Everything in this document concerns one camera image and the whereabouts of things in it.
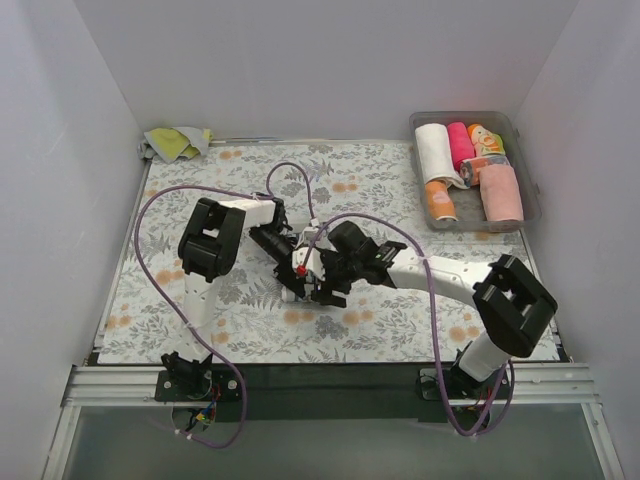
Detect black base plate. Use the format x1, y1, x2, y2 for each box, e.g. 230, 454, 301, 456
154, 364, 513, 424

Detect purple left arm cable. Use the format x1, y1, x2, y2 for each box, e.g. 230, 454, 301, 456
133, 162, 321, 449

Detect clear plastic bin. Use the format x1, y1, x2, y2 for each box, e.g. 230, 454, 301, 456
410, 111, 541, 232

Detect orange cartoon rolled towel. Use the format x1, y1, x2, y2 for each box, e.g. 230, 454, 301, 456
467, 124, 506, 157

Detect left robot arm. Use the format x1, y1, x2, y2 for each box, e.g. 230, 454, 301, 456
156, 198, 328, 402

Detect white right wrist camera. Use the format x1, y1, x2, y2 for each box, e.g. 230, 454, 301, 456
291, 246, 326, 281

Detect blue patterned towel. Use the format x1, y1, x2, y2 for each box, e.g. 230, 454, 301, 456
281, 284, 314, 303

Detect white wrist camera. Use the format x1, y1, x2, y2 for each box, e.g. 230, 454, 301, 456
298, 225, 320, 244
291, 246, 326, 281

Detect yellow and grey cloths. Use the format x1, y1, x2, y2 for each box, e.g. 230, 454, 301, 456
137, 127, 213, 164

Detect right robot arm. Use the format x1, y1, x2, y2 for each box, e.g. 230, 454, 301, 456
294, 221, 558, 398

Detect small patterned rolled towel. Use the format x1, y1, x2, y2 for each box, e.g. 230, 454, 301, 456
459, 155, 510, 187

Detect hot pink rolled towel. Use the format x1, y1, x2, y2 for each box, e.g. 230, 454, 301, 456
446, 122, 475, 171

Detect aluminium frame rail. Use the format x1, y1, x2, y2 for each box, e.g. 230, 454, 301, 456
63, 362, 601, 406

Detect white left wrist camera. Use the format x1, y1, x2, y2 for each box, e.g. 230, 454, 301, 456
298, 225, 320, 244

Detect light pink rolled towel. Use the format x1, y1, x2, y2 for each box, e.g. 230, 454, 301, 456
479, 164, 524, 222

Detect white rolled towel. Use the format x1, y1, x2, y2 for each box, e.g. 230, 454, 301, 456
415, 123, 467, 189

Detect floral table mat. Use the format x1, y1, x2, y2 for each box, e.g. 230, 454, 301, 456
96, 142, 529, 365

